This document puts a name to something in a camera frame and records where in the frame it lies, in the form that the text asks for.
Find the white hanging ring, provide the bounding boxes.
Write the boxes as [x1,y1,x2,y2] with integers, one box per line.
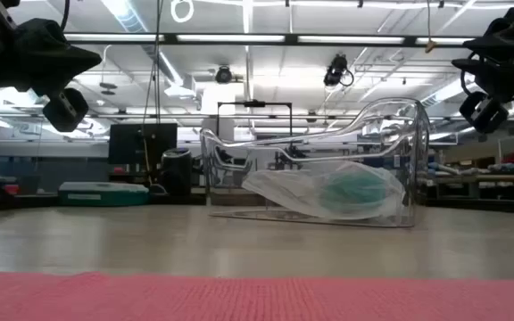
[170,0,195,24]

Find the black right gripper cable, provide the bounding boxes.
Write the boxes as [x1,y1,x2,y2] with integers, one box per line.
[460,52,479,97]

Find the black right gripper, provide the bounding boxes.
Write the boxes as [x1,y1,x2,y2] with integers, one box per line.
[451,2,514,135]

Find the pink elastic bandage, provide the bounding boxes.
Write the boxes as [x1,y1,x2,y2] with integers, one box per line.
[0,271,514,321]

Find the wooden workbench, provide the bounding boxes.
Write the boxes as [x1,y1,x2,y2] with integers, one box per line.
[433,173,514,200]

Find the teal wipes pack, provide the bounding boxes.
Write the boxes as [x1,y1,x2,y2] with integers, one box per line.
[58,181,151,207]

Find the yellow hanging tag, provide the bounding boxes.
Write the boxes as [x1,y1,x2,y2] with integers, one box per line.
[425,0,438,54]

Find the teal bandage roll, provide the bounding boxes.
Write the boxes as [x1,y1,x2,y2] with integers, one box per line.
[319,171,388,215]

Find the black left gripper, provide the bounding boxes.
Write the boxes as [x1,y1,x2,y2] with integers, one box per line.
[0,17,103,133]

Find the clear plastic bin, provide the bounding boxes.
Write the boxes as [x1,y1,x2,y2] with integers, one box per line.
[199,97,431,229]

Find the black ceiling camera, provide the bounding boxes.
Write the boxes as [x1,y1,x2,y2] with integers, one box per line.
[323,53,355,88]
[214,65,234,85]

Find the black rectangular stand frame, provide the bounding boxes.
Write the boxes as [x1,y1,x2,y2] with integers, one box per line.
[216,101,294,137]

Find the black hanging cable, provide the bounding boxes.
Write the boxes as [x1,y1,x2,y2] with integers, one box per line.
[140,0,165,185]

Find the clear plastic bag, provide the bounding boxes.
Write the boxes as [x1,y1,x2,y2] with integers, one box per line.
[241,160,406,221]

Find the black overhead light bar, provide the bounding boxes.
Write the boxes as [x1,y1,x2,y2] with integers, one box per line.
[62,32,479,47]

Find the black monitor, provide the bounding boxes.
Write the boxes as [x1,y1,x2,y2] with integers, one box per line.
[108,123,178,165]

